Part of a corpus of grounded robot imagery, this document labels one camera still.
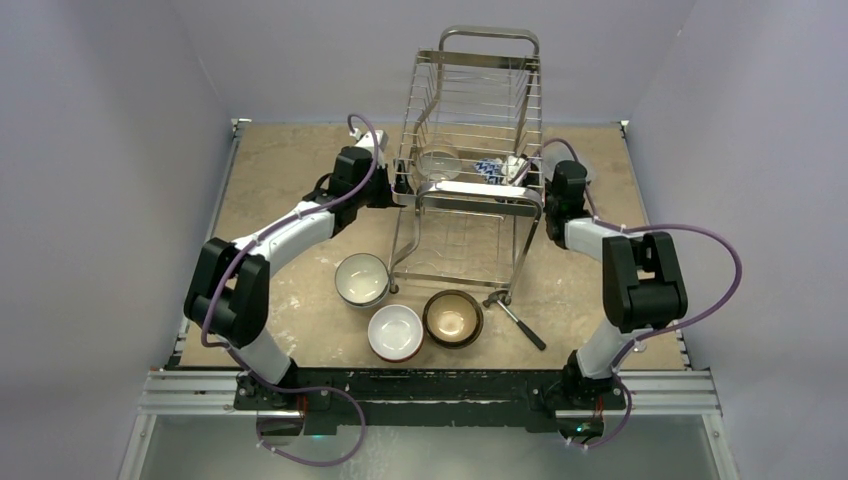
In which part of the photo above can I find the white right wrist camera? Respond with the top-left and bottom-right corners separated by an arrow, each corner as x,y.
501,155 -> 527,185

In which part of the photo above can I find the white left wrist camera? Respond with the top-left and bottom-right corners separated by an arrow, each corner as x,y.
354,130 -> 388,157

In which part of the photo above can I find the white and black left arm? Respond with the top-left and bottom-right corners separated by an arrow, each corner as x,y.
183,142 -> 395,409

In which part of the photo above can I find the black-handled claw hammer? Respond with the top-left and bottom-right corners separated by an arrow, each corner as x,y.
482,289 -> 547,351

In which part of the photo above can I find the white and teal bowl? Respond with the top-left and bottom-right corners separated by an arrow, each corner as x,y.
334,253 -> 389,308

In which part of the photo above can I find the dark brown glazed bowl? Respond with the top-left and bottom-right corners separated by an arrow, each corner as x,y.
422,289 -> 484,349

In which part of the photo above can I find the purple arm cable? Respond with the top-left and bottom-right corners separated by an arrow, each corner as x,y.
513,137 -> 744,452
198,113 -> 386,469

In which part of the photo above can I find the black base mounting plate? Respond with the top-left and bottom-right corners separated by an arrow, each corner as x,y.
234,367 -> 627,436

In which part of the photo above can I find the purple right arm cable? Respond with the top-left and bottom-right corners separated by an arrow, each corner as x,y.
513,137 -> 744,452

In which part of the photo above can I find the orange patterned bowl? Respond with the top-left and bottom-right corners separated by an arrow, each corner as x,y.
473,158 -> 511,185

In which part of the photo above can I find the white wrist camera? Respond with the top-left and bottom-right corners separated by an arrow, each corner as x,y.
354,130 -> 388,157
501,155 -> 527,185

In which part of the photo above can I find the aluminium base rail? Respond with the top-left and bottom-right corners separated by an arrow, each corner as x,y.
119,117 -> 740,480

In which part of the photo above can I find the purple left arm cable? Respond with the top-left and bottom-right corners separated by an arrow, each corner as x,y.
198,113 -> 386,469

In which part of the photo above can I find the white bowl with red rim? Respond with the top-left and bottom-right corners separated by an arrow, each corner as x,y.
367,305 -> 425,363

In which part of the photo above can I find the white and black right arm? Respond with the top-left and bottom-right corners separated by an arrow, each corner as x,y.
544,160 -> 688,407

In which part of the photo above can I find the clear plastic compartment box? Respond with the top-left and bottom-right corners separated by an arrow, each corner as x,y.
542,144 -> 596,190

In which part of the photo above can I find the stainless steel dish rack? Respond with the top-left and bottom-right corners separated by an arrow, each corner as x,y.
388,25 -> 544,293

